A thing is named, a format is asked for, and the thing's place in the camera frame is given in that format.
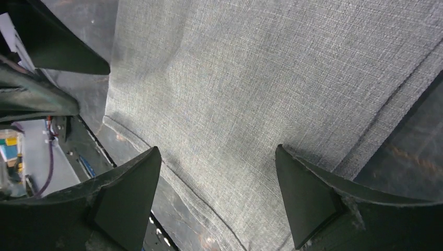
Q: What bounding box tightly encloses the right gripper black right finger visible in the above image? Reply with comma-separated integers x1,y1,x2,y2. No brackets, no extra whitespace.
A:
275,145,442,250

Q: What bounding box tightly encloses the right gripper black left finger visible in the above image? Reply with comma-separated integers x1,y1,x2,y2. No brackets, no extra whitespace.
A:
1,147,162,250

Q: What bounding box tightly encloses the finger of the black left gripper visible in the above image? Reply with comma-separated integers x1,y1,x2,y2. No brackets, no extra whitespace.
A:
1,64,80,122
7,1,110,75

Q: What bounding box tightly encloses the grey cloth napkin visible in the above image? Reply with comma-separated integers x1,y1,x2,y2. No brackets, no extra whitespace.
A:
103,1,442,250

